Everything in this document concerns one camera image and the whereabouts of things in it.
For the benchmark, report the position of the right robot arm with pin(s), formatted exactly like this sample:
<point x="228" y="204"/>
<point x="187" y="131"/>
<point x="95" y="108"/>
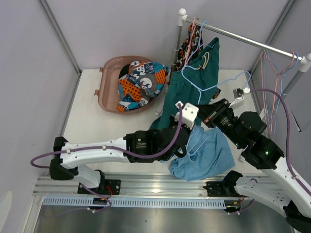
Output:
<point x="262" y="153"/>

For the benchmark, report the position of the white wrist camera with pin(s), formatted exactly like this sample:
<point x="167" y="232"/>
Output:
<point x="187" y="113"/>
<point x="239" y="96"/>

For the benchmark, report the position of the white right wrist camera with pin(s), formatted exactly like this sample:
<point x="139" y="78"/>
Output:
<point x="239" y="96"/>

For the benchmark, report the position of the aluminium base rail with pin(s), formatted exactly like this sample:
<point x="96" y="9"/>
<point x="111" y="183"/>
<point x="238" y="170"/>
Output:
<point x="133" y="185"/>

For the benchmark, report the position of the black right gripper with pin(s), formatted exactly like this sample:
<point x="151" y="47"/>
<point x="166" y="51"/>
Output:
<point x="208" y="113"/>

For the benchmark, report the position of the blue wire hanger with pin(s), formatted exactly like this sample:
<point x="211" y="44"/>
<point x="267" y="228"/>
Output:
<point x="201" y="142"/>
<point x="280" y="74"/>
<point x="206" y="71"/>

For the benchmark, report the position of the slotted cable duct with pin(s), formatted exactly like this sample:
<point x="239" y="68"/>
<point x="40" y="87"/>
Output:
<point x="135" y="202"/>

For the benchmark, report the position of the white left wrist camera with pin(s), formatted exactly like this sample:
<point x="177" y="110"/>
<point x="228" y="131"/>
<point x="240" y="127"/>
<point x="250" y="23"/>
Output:
<point x="187" y="113"/>

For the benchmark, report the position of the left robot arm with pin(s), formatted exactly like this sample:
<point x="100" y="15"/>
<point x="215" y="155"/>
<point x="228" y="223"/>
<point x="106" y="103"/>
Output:
<point x="71" y="161"/>

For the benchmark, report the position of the light blue shorts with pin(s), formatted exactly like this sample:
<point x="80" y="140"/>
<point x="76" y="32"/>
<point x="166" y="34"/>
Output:
<point x="205" y="166"/>

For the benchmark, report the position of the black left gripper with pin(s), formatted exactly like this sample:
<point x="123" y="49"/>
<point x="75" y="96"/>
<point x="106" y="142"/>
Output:
<point x="185" y="126"/>

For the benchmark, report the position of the colourful patchwork shorts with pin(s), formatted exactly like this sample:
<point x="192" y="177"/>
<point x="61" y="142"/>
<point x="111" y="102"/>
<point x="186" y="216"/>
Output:
<point x="139" y="83"/>

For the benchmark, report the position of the dark green shorts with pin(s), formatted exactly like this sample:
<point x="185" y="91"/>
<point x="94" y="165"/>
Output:
<point x="176" y="92"/>

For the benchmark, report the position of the grey frame profile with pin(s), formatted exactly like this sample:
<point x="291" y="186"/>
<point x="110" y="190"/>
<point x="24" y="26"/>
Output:
<point x="59" y="34"/>

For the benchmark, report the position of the orange black camouflage shorts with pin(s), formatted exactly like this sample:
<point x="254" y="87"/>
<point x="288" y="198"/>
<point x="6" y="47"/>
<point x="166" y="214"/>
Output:
<point x="197" y="45"/>

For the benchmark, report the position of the white metal clothes rack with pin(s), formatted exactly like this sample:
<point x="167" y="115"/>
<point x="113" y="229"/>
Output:
<point x="183" y="17"/>

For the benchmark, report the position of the pink wire hanger on camouflage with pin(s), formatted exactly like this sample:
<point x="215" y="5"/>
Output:
<point x="191" y="30"/>

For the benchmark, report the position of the pink plastic basket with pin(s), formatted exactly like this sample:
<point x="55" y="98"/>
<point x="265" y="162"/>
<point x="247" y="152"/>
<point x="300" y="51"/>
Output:
<point x="108" y="96"/>

